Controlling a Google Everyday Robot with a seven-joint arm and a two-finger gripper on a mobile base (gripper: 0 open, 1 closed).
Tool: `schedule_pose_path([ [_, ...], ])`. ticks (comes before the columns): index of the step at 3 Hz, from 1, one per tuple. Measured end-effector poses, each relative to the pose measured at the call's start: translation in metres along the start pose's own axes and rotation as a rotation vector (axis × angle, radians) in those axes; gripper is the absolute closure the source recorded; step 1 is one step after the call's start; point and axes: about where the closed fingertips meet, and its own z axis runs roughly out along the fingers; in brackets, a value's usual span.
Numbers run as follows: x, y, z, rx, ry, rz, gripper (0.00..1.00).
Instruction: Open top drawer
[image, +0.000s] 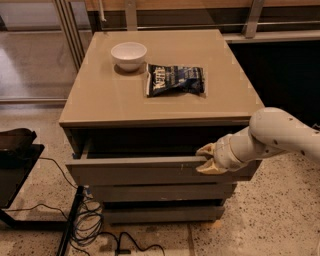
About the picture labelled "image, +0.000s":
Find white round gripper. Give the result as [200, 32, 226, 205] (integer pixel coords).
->
[196, 133, 248, 175]

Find grey top drawer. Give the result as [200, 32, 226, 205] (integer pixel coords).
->
[66, 142, 261, 186]

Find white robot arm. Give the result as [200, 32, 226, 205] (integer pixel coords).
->
[196, 107, 320, 175]

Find grey three-drawer cabinet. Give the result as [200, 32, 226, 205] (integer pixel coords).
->
[60, 30, 263, 211]

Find dark blue chip bag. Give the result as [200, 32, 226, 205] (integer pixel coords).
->
[146, 64, 205, 97]

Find white ceramic bowl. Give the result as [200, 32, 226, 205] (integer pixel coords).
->
[111, 42, 147, 72]

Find black stand with tray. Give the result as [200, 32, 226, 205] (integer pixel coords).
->
[0, 128, 84, 256]

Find coiled black cables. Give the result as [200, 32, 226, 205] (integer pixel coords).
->
[4, 156, 166, 256]

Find metal railing frame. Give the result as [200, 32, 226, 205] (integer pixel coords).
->
[50, 0, 320, 67]

